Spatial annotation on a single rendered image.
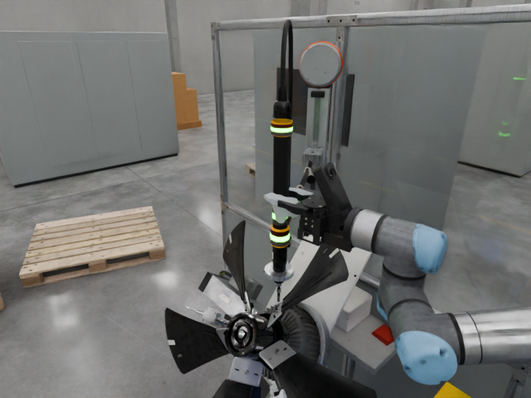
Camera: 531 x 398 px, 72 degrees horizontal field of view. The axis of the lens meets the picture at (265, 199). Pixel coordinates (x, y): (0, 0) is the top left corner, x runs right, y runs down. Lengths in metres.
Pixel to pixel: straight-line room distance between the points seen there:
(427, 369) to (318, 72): 1.07
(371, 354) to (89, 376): 1.86
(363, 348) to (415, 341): 0.99
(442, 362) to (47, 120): 5.89
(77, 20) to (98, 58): 6.85
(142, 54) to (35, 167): 2.32
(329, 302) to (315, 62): 0.84
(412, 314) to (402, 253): 0.10
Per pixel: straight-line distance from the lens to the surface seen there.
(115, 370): 2.78
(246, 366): 1.13
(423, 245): 0.65
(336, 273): 0.96
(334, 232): 0.74
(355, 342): 1.60
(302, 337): 1.16
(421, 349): 0.59
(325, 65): 1.41
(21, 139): 6.14
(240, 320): 1.09
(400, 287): 0.69
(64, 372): 2.90
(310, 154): 1.36
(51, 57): 6.07
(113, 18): 13.30
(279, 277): 0.86
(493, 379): 1.65
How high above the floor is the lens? 1.97
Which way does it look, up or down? 24 degrees down
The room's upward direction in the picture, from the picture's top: straight up
